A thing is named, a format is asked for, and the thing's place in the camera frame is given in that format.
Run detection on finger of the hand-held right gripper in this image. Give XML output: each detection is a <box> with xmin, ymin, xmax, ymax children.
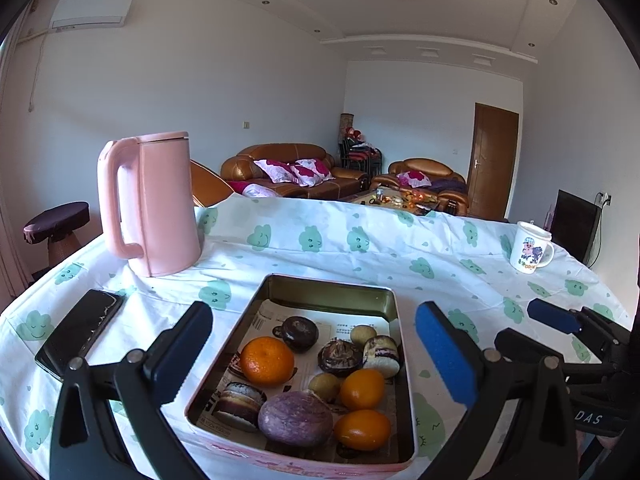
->
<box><xmin>526</xmin><ymin>298</ymin><xmax>632</xmax><ymax>358</ymax></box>
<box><xmin>494</xmin><ymin>328</ymin><xmax>618</xmax><ymax>378</ymax></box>

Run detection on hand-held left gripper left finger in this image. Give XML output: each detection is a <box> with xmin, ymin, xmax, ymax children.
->
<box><xmin>49</xmin><ymin>301</ymin><xmax>215</xmax><ymax>480</ymax></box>

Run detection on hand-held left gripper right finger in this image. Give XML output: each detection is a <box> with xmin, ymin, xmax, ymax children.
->
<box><xmin>415</xmin><ymin>301</ymin><xmax>583</xmax><ymax>480</ymax></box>

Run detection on purple white cake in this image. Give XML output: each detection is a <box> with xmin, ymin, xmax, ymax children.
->
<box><xmin>362</xmin><ymin>335</ymin><xmax>402</xmax><ymax>378</ymax></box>
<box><xmin>215</xmin><ymin>381</ymin><xmax>266</xmax><ymax>433</ymax></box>

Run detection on orange tangerine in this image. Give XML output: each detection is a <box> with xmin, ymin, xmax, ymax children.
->
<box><xmin>240</xmin><ymin>336</ymin><xmax>296</xmax><ymax>387</ymax></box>
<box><xmin>333</xmin><ymin>409</ymin><xmax>392</xmax><ymax>452</ymax></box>
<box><xmin>340</xmin><ymin>369</ymin><xmax>386</xmax><ymax>411</ymax></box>

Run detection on brown mangosteen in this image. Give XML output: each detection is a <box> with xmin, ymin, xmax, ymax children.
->
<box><xmin>318</xmin><ymin>338</ymin><xmax>364</xmax><ymax>375</ymax></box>

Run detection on small green kiwi bottom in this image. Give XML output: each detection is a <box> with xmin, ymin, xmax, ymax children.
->
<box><xmin>307</xmin><ymin>372</ymin><xmax>343</xmax><ymax>403</ymax></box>

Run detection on dark round mangosteen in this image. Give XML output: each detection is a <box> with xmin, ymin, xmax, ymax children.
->
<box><xmin>281</xmin><ymin>316</ymin><xmax>319</xmax><ymax>353</ymax></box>

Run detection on metal tin tray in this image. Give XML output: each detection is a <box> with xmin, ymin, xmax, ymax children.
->
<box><xmin>184</xmin><ymin>274</ymin><xmax>418</xmax><ymax>480</ymax></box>

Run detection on purple passion fruit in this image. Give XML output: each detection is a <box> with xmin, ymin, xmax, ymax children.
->
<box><xmin>257</xmin><ymin>391</ymin><xmax>334</xmax><ymax>447</ymax></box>

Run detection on white cartoon print mug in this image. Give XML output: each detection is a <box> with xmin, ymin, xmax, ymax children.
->
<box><xmin>510</xmin><ymin>221</ymin><xmax>555</xmax><ymax>275</ymax></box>

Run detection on black flat screen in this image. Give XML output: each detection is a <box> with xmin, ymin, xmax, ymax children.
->
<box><xmin>552</xmin><ymin>189</ymin><xmax>601</xmax><ymax>266</ymax></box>

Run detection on black smartphone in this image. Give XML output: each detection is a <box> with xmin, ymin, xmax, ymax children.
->
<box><xmin>35</xmin><ymin>289</ymin><xmax>126</xmax><ymax>383</ymax></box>

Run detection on newspaper tray lining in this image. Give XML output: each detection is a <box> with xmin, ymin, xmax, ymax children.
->
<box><xmin>195</xmin><ymin>297</ymin><xmax>401</xmax><ymax>463</ymax></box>

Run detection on white cloud print tablecloth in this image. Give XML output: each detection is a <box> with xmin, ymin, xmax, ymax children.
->
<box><xmin>0</xmin><ymin>195</ymin><xmax>636</xmax><ymax>480</ymax></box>

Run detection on cluttered coffee table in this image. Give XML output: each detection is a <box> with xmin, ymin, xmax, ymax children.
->
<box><xmin>350</xmin><ymin>187</ymin><xmax>442</xmax><ymax>217</ymax></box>

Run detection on pink electric kettle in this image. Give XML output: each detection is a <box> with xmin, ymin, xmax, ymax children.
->
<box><xmin>97</xmin><ymin>131</ymin><xmax>202</xmax><ymax>278</ymax></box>

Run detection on brown wooden door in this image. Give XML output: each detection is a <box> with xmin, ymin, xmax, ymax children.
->
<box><xmin>467</xmin><ymin>102</ymin><xmax>520</xmax><ymax>221</ymax></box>

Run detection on brown leather chair back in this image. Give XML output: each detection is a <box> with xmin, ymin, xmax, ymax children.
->
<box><xmin>190</xmin><ymin>160</ymin><xmax>236</xmax><ymax>207</ymax></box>

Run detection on purple cushioned stool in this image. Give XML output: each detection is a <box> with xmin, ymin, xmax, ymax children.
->
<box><xmin>23</xmin><ymin>201</ymin><xmax>91</xmax><ymax>266</ymax></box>

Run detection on brown leather armchair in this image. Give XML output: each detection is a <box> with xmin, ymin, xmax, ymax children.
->
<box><xmin>372</xmin><ymin>158</ymin><xmax>470</xmax><ymax>217</ymax></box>

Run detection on stacked dark chairs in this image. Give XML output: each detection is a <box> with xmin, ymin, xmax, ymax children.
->
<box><xmin>340</xmin><ymin>139</ymin><xmax>383</xmax><ymax>176</ymax></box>

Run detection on brown leather sofa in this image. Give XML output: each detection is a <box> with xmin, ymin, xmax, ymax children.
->
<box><xmin>221</xmin><ymin>143</ymin><xmax>368</xmax><ymax>200</ymax></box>

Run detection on air conditioner pipe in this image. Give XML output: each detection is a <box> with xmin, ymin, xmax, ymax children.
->
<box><xmin>15</xmin><ymin>2</ymin><xmax>52</xmax><ymax>113</ymax></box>

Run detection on white air conditioner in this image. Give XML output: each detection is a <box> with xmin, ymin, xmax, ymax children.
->
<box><xmin>50</xmin><ymin>0</ymin><xmax>133</xmax><ymax>28</ymax></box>

